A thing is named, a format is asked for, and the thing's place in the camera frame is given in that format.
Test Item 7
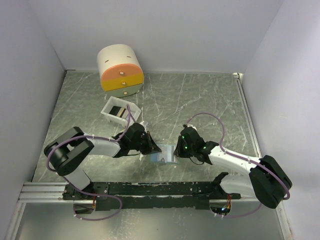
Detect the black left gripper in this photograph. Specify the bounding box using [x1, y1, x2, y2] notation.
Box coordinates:
[130, 131, 162, 155]

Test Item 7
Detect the white gold VIP card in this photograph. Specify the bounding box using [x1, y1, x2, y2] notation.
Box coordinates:
[150, 145, 175, 164]

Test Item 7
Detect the green card holder book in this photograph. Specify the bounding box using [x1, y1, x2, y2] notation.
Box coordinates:
[150, 144, 180, 164]

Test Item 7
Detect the white card tray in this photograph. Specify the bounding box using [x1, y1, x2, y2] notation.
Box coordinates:
[100, 96, 142, 127]

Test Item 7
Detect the black credit card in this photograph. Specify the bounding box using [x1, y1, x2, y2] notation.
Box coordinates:
[109, 105, 122, 116]

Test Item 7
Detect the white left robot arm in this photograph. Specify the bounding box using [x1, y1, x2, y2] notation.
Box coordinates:
[43, 123, 162, 200]

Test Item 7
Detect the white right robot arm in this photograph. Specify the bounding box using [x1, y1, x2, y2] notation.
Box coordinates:
[174, 125, 293, 209]

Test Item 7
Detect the round mini drawer cabinet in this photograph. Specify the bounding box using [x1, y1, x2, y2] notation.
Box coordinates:
[97, 44, 144, 98]

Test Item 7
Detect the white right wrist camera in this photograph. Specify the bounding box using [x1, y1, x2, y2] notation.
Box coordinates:
[183, 124, 197, 131]

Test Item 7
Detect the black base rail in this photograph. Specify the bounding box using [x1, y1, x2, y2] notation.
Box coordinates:
[62, 172, 241, 211]

